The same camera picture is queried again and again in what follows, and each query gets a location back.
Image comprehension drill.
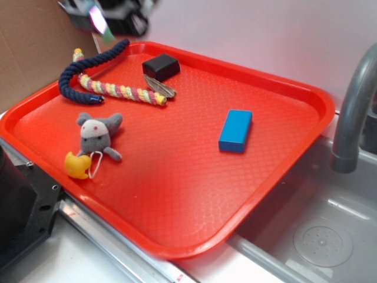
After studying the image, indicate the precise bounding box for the pastel multicolour rope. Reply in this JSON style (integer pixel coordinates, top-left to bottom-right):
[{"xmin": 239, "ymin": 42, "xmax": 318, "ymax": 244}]
[{"xmin": 72, "ymin": 48, "xmax": 167, "ymax": 107}]

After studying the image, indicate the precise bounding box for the grey toy faucet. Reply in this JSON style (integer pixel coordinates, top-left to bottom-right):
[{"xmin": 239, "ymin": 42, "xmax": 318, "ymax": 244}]
[{"xmin": 330, "ymin": 44, "xmax": 376, "ymax": 173}]

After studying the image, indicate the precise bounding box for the brown cardboard panel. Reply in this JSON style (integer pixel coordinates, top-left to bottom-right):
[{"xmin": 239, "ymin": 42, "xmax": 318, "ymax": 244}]
[{"xmin": 1, "ymin": 1, "xmax": 98, "ymax": 112}]

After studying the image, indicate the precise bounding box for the grey plush mouse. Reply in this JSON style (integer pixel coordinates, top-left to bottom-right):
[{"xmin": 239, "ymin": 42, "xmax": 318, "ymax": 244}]
[{"xmin": 77, "ymin": 113, "xmax": 123, "ymax": 162}]

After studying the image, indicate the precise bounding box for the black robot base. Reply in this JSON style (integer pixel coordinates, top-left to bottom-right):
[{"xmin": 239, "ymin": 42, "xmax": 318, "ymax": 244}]
[{"xmin": 1, "ymin": 149, "xmax": 62, "ymax": 272}]

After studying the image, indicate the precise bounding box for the black rectangular block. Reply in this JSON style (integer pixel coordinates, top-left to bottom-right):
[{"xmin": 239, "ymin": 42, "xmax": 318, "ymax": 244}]
[{"xmin": 142, "ymin": 54, "xmax": 181, "ymax": 82}]

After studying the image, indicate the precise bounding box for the yellow rubber duck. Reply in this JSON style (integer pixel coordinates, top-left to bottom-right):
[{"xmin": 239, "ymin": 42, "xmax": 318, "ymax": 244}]
[{"xmin": 64, "ymin": 152, "xmax": 91, "ymax": 180}]

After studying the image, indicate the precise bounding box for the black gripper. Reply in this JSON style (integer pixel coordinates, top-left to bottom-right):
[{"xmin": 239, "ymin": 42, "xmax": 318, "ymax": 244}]
[{"xmin": 58, "ymin": 1, "xmax": 158, "ymax": 46}]

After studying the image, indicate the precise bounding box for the navy blue rope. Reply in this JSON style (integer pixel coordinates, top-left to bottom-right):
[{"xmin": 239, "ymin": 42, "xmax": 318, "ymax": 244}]
[{"xmin": 58, "ymin": 38, "xmax": 131, "ymax": 106}]

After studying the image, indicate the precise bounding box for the grey toy sink basin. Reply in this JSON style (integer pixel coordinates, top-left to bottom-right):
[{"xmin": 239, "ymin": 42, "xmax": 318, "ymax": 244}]
[{"xmin": 229, "ymin": 137, "xmax": 376, "ymax": 282}]

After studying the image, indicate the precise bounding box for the red plastic tray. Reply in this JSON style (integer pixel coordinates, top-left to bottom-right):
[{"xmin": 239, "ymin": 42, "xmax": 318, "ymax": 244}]
[{"xmin": 1, "ymin": 42, "xmax": 335, "ymax": 260}]

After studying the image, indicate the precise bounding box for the blue rectangular block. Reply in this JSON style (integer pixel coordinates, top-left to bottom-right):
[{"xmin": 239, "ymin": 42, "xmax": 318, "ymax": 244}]
[{"xmin": 218, "ymin": 110, "xmax": 253, "ymax": 153}]

